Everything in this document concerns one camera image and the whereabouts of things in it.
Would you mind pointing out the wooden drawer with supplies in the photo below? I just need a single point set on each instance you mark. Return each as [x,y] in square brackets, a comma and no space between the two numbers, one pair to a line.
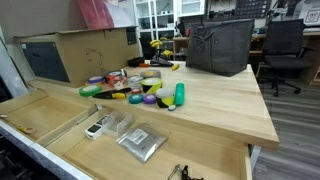
[106,160]

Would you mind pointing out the orange tape roll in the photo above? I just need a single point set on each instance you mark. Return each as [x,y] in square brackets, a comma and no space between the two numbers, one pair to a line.
[87,83]

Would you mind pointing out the black pegboard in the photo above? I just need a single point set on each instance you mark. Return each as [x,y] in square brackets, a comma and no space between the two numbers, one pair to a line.
[253,8]

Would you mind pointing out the silver plastic bag with label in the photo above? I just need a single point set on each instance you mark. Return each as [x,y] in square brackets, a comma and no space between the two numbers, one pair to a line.
[141,143]

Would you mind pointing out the purple tape roll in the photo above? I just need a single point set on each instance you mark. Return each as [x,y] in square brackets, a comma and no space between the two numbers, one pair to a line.
[149,99]

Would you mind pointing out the empty wooden drawer white front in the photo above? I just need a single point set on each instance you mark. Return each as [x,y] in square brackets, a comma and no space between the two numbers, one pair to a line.
[46,115]

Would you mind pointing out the large cardboard box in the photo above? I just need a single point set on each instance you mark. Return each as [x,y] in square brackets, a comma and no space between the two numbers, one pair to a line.
[86,56]

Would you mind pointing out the blue tape roll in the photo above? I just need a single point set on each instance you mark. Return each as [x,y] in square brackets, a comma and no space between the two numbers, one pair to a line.
[96,80]

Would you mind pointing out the white shelf unit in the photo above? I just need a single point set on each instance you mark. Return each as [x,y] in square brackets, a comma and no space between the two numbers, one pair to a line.
[155,20]

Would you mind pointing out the grey tote bag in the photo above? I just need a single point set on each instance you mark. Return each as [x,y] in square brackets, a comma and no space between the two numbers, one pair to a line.
[220,50]

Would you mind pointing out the clear plastic box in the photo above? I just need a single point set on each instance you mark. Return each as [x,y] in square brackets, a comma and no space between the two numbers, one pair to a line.
[121,125]

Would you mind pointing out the black office chair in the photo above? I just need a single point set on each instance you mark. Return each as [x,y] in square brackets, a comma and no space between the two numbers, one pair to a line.
[283,40]

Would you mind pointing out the white remote control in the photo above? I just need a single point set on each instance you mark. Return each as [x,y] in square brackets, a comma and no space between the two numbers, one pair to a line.
[95,130]

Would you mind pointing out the teal tape roll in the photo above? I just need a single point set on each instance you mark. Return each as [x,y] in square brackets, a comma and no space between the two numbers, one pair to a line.
[135,99]

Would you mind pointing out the grey duct tape roll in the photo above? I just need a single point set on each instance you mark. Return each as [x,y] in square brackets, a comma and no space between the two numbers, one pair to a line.
[150,74]

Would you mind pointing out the pink cloth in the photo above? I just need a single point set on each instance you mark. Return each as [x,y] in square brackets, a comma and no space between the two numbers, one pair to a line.
[96,13]

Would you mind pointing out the small red tape roll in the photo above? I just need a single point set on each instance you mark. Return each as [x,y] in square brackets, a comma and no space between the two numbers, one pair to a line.
[136,91]

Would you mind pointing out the large yellow black tape roll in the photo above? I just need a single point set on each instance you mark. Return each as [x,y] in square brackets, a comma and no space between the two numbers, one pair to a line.
[151,87]

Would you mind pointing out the green masking tape roll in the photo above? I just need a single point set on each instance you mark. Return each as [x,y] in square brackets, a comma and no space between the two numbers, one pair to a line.
[87,93]

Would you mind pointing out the small blue white roll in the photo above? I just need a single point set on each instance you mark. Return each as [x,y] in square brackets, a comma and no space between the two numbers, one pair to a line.
[171,107]

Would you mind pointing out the black metal clip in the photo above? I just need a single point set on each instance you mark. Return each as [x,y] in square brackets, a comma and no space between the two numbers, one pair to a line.
[184,174]

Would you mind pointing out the black orange clamp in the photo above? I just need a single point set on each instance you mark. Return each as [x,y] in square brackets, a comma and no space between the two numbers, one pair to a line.
[158,62]

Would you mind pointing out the clear tape roll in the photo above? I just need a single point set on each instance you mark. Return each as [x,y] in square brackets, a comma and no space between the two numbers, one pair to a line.
[135,81]

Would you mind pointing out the white carton with red print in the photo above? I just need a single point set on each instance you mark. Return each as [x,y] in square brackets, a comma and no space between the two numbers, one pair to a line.
[311,15]

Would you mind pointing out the orange sticker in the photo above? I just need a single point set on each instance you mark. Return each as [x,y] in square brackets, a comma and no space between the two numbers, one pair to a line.
[26,130]

